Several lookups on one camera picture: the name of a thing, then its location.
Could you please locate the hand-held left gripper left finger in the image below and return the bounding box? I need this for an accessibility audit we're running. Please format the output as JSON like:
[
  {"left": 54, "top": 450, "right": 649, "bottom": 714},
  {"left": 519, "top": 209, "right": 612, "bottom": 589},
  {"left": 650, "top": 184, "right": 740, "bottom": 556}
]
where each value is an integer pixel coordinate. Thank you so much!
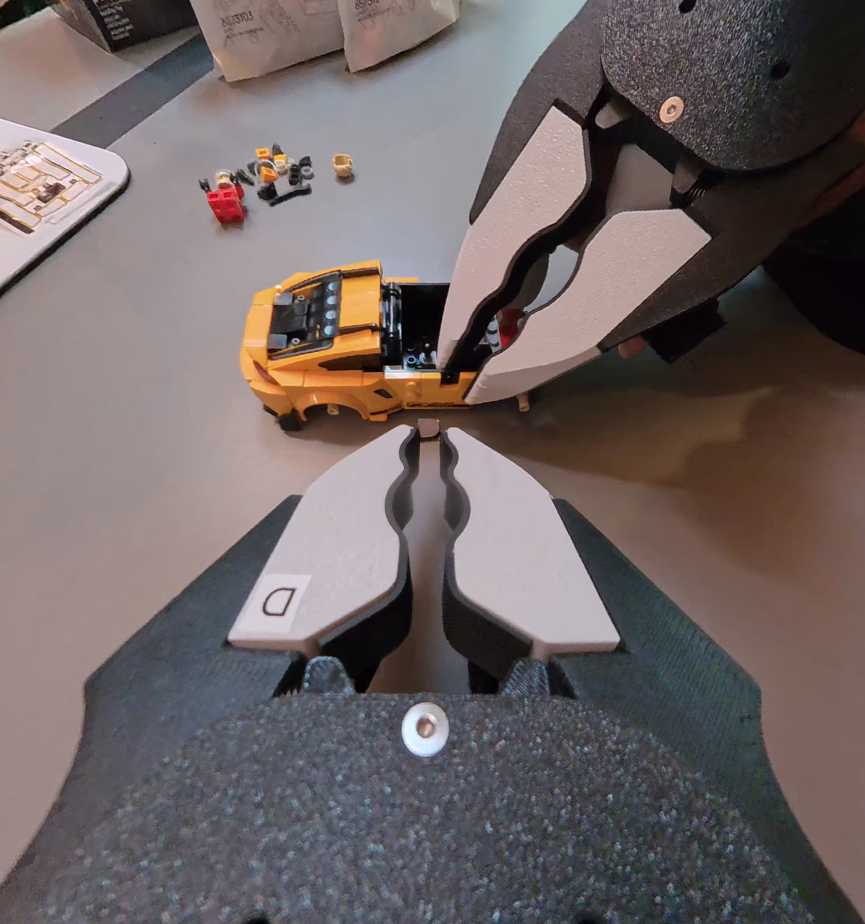
[{"left": 226, "top": 424, "right": 415, "bottom": 693}]

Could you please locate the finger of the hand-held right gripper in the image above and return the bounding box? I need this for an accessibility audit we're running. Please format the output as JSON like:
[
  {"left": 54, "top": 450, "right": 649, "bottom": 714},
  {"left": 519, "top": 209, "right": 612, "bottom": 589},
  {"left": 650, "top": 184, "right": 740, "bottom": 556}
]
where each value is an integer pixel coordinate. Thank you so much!
[
  {"left": 438, "top": 110, "right": 594, "bottom": 372},
  {"left": 472, "top": 208, "right": 715, "bottom": 407}
]

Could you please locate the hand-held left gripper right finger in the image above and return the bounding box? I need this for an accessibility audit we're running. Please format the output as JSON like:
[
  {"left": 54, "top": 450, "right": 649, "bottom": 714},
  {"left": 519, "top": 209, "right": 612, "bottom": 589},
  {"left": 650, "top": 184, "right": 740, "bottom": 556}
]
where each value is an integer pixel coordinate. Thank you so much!
[{"left": 441, "top": 427, "right": 621, "bottom": 693}]

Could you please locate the yellow lego car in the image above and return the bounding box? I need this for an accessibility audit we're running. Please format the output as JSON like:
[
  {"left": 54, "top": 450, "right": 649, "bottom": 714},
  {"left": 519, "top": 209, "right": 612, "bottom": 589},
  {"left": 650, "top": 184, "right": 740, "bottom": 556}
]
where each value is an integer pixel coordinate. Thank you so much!
[{"left": 241, "top": 260, "right": 542, "bottom": 434}]

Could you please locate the pile of small lego pieces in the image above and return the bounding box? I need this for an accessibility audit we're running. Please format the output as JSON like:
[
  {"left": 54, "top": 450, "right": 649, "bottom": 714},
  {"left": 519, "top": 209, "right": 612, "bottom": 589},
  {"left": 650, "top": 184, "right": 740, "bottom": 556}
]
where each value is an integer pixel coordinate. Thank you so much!
[{"left": 246, "top": 144, "right": 316, "bottom": 208}]

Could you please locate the red lego minifigure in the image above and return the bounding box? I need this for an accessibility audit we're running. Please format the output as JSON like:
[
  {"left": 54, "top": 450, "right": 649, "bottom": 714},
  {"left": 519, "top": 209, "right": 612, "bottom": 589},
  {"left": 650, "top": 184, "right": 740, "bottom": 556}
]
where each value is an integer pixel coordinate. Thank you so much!
[{"left": 199, "top": 169, "right": 247, "bottom": 226}]

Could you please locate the black lego set box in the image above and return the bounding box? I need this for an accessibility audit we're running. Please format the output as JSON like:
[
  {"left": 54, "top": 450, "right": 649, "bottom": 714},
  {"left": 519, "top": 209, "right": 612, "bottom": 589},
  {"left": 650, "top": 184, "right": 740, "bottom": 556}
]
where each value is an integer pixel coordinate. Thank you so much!
[{"left": 50, "top": 0, "right": 202, "bottom": 53}]

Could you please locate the white book stand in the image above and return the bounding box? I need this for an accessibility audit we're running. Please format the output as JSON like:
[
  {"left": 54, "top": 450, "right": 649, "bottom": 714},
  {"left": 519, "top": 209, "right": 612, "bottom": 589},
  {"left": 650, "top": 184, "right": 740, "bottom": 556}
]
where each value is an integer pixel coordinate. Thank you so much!
[{"left": 0, "top": 110, "right": 131, "bottom": 319}]

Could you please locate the sticker sheet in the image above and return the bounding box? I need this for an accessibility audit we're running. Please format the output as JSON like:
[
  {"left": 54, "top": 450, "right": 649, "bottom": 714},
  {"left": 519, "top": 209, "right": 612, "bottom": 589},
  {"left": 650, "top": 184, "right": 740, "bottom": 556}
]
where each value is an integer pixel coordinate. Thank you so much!
[{"left": 0, "top": 141, "right": 103, "bottom": 235}]

